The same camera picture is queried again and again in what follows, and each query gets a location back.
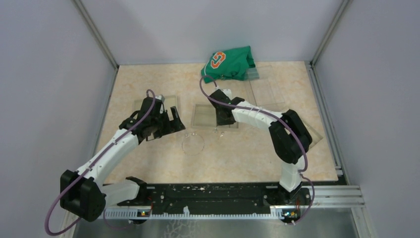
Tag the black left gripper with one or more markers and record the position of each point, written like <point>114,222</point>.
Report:
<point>172,126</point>

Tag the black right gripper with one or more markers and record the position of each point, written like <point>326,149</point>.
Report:
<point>220,122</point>

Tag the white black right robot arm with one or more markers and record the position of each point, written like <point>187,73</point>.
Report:
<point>289,136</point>

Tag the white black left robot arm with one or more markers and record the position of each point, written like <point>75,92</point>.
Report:
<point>83,191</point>

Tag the beige compartment jewelry tray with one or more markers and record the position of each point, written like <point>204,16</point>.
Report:
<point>204,117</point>

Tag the clear acrylic box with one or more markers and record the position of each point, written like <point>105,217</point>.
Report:
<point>262,90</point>

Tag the green cloth orange logo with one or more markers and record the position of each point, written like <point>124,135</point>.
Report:
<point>228,64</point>

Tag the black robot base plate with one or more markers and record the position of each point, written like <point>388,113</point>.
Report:
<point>238,198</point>

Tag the aluminium frame rail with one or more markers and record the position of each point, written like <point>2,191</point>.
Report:
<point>323,197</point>

